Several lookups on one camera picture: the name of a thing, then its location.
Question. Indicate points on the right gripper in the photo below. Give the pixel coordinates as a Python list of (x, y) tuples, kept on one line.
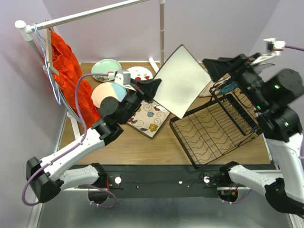
[(217, 67)]

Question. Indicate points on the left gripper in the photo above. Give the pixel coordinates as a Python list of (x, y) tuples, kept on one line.
[(148, 88)]

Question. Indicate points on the white blue rimmed plate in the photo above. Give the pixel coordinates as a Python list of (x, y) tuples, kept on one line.
[(140, 73)]

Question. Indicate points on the square leaf pattern plate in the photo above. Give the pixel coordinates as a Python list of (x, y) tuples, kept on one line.
[(149, 118)]

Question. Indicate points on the large square green plate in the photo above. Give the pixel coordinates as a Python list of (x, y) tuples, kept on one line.
[(182, 80)]

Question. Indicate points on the cream and teal plate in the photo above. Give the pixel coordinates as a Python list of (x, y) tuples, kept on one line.
[(105, 90)]

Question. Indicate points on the green round plate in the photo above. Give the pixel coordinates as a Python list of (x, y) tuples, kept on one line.
[(104, 66)]

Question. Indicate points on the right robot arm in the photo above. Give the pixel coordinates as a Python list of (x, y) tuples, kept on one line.
[(280, 125)]

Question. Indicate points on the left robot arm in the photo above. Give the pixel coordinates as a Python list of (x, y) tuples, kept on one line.
[(48, 176)]

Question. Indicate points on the white clothes rack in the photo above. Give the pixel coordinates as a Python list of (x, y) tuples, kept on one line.
[(27, 30)]

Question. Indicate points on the teal round plate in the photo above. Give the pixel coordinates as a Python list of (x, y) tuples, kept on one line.
[(228, 88)]

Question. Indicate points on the beige cloth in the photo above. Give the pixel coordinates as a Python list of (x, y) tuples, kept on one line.
[(206, 92)]

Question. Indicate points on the orange garment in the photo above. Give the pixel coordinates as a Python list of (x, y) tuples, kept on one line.
[(66, 63)]

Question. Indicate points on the wooden clip hanger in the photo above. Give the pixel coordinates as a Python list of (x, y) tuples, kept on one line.
[(48, 47)]

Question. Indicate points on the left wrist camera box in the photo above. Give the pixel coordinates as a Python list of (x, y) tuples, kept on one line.
[(121, 77)]

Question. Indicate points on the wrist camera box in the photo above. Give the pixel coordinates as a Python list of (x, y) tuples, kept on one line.
[(121, 77), (274, 48)]

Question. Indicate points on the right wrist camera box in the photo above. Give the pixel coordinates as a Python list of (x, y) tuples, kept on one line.
[(274, 48)]

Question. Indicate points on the black wire dish rack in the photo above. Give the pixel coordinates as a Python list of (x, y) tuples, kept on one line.
[(210, 131)]

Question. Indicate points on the black mounting rail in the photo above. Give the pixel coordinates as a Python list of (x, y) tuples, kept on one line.
[(163, 181)]

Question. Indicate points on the blue wire hanger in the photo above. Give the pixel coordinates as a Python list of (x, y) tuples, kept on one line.
[(47, 67)]

